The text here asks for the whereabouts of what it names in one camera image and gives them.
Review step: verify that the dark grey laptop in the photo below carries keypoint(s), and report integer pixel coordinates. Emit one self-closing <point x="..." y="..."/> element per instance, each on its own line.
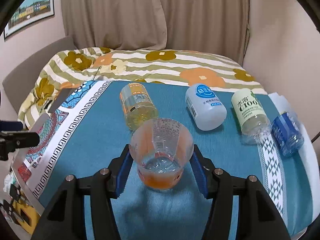
<point x="69" y="95"/>

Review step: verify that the white blue label cup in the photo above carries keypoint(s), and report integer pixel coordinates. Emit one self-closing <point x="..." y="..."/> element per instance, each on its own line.
<point x="205" y="107"/>

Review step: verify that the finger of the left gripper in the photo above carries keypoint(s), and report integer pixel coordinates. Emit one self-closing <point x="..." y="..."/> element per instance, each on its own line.
<point x="11" y="126"/>
<point x="18" y="140"/>

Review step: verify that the floral striped bed quilt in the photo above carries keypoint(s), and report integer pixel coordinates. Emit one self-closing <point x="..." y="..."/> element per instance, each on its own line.
<point x="71" y="68"/>

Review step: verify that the yellow orange label cup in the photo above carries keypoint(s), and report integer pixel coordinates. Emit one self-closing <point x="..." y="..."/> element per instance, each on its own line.
<point x="137" y="105"/>

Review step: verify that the beige curtain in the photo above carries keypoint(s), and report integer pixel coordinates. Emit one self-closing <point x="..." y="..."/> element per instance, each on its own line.
<point x="210" y="26"/>

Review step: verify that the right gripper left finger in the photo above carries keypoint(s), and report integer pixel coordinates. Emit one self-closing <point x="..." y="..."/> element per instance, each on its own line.
<point x="64" y="216"/>

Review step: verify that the green C100 label cup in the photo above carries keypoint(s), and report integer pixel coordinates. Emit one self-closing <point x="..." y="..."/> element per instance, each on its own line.
<point x="254" y="123"/>

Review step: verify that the orange dragon label cup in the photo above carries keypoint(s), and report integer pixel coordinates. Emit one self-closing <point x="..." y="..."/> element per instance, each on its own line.
<point x="161" y="148"/>

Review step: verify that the grey headboard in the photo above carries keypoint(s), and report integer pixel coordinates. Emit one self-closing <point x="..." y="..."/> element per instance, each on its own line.
<point x="19" y="82"/>

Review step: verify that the framed wall picture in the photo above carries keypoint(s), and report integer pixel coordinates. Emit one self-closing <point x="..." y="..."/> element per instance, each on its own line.
<point x="29" y="12"/>

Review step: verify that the blue patterned tablecloth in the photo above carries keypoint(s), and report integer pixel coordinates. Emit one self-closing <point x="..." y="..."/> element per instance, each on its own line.
<point x="89" y="130"/>

